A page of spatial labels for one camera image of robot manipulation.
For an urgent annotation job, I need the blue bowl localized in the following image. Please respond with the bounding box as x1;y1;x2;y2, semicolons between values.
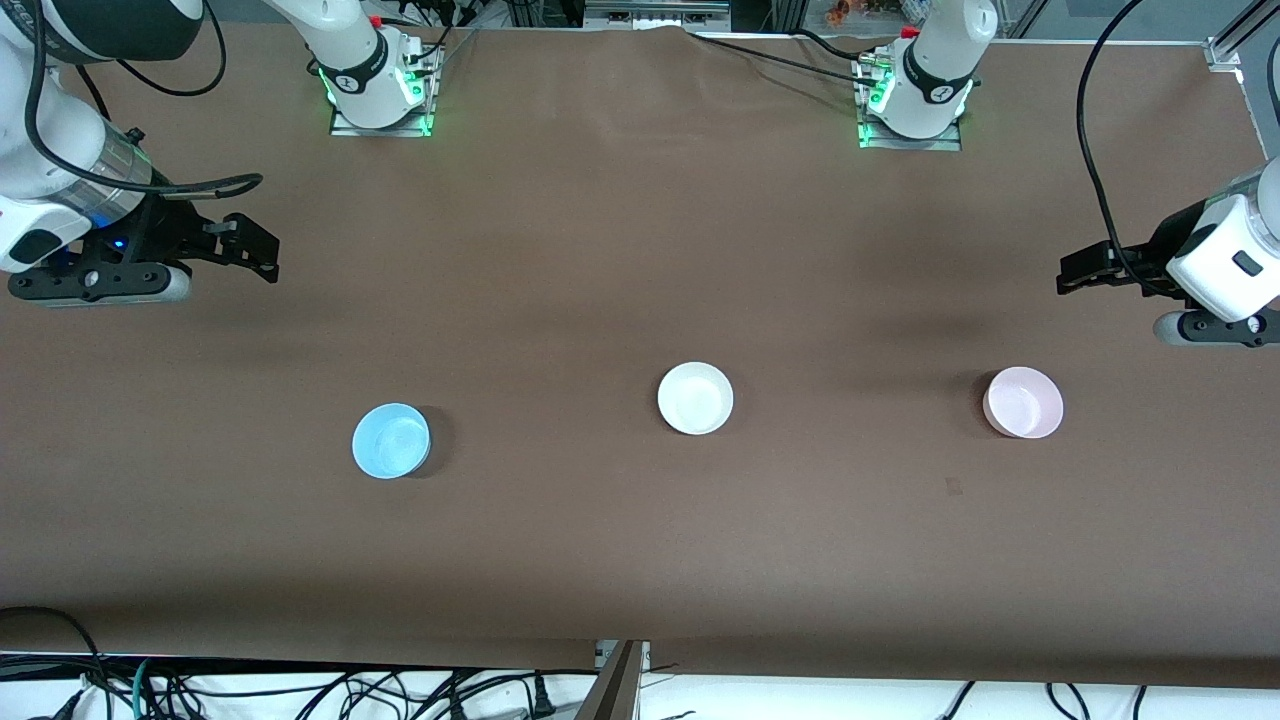
351;402;433;480

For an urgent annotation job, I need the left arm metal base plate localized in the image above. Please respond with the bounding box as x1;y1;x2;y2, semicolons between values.
857;55;963;152

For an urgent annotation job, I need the white bowl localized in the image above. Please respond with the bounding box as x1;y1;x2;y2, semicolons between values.
657;361;735;436

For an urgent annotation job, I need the short black table cable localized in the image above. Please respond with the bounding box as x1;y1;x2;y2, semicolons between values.
795;28;873;61

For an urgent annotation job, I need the long black table cable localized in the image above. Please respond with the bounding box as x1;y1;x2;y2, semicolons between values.
688;35;869;81

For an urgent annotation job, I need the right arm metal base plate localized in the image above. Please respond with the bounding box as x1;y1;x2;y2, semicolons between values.
330;45;437;138

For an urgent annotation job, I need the metal rail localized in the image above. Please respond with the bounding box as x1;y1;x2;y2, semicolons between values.
585;0;731;31

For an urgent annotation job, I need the thick black looped cable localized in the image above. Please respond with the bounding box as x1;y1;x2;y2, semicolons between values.
0;605;113;720

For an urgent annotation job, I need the aluminium corner profile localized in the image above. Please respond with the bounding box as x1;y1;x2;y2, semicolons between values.
1205;0;1280;71

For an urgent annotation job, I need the brown table cover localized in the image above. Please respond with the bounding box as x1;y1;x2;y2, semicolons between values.
0;20;1280;691

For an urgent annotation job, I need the aluminium frame leg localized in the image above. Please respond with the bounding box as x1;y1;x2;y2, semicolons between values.
575;640;651;720

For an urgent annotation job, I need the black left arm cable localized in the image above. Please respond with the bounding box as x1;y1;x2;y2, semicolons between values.
1076;0;1181;296

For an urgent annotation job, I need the pink bowl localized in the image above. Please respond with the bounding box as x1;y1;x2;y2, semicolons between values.
982;366;1065;440

